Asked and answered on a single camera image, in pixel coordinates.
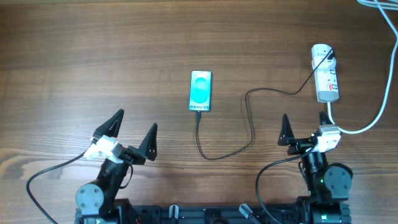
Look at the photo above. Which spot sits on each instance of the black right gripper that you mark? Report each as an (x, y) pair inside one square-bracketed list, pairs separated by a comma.
[(287, 138)]

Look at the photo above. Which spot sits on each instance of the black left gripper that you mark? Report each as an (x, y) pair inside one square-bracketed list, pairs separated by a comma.
[(134, 155)]

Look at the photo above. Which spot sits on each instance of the blue screen smartphone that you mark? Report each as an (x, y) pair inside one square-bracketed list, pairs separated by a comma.
[(200, 91)]

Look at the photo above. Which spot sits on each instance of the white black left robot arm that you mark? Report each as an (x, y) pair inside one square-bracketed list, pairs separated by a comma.
[(96, 201)]

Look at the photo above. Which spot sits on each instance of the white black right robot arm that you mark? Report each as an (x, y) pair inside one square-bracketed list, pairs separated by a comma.
[(328, 184)]

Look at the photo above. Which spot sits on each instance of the white charger adapter plug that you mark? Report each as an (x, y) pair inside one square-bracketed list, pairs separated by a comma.
[(324, 62)]

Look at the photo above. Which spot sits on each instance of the white power strip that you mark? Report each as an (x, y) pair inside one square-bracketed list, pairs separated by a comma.
[(326, 82)]

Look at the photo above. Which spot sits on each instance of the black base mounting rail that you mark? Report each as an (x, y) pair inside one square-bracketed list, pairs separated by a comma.
[(283, 213)]

